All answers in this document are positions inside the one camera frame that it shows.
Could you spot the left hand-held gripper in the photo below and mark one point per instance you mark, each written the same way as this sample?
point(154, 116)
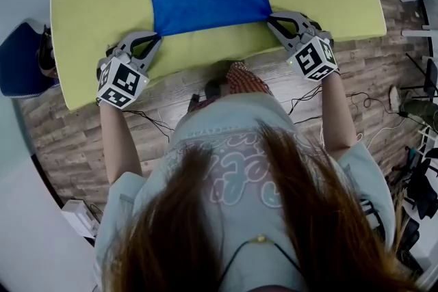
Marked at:
point(125, 80)

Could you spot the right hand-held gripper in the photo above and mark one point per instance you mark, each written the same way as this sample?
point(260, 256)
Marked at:
point(313, 59)

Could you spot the blue cloth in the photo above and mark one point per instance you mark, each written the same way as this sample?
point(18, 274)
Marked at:
point(208, 3)

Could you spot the person's left forearm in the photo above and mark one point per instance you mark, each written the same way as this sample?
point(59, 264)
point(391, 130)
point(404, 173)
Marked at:
point(118, 143)

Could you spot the person's right forearm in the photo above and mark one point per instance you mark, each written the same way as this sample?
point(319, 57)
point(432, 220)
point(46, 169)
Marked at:
point(337, 113)

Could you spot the person's right dark shoe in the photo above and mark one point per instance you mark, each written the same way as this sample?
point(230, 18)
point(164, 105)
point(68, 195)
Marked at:
point(239, 63)

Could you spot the person's dark shoe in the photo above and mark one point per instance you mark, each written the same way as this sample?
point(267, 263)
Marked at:
point(239, 63)
point(212, 87)

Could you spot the person's red checked trousers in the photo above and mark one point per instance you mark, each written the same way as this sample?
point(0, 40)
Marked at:
point(246, 82)

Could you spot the person's left dark shoe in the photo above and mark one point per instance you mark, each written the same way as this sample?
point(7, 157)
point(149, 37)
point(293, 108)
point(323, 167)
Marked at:
point(212, 87)

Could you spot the person's pale printed t-shirt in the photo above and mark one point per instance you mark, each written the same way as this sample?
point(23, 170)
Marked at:
point(239, 113)

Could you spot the blue chair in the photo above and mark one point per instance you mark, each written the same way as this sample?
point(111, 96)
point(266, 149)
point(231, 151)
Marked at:
point(20, 61)

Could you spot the grey round chair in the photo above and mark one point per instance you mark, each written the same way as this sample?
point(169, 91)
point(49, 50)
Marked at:
point(432, 75)

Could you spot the black equipment pile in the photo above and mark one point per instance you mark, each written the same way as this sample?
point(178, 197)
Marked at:
point(424, 195)

